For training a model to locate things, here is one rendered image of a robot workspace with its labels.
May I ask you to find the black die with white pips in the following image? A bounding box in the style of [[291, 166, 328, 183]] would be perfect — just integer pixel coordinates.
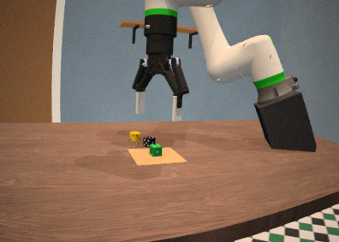
[[143, 136, 156, 148]]

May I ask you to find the yellow die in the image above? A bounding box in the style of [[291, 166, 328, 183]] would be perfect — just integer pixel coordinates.
[[129, 132, 140, 142]]

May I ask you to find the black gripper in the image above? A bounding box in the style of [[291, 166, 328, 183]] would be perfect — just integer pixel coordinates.
[[132, 36, 189, 121]]

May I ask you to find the orange flat square mat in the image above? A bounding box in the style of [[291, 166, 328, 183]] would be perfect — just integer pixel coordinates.
[[128, 147, 187, 167]]

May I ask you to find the green die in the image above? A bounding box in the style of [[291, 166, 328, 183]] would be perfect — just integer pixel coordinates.
[[149, 144, 163, 156]]

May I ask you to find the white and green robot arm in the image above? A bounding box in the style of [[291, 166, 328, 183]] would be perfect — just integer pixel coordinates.
[[144, 0, 300, 105]]

